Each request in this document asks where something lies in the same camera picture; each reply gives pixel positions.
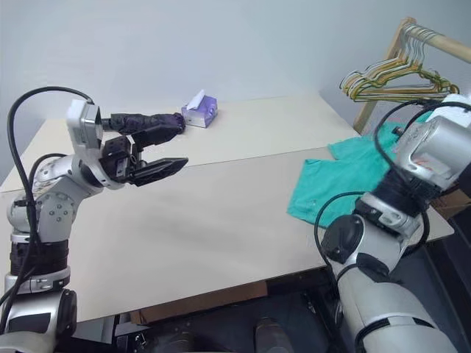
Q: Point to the wooden clothes rack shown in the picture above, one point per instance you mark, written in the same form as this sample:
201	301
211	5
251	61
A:
449	44

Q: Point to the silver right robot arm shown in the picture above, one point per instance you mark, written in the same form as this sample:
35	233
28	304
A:
386	312

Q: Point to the white tissue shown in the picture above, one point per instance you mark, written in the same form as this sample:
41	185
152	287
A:
195	100

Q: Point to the purple tissue box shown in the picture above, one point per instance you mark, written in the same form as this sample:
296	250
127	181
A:
200	115

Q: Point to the teal green shorts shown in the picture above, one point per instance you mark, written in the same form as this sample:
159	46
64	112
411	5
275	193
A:
331	176

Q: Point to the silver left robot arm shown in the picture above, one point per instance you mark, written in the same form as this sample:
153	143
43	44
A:
55	206

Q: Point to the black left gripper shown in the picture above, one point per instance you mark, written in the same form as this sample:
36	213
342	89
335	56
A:
114	156

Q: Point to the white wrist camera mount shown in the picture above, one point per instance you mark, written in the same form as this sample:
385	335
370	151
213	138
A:
454	101
79	125

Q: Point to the dark rounded shape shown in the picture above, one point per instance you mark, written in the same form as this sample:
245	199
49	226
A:
271	334

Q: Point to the bundle of coloured hangers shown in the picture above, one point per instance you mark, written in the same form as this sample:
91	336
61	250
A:
369	79

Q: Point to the dark purple folded umbrella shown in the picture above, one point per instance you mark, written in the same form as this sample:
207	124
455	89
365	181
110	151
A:
154	120

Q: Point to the brown cardboard box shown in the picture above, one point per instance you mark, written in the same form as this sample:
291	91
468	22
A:
450	204

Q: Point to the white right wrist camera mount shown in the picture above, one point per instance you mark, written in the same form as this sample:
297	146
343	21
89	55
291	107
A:
454	101

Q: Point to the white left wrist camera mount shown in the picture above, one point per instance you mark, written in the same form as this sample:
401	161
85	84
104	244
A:
79	125

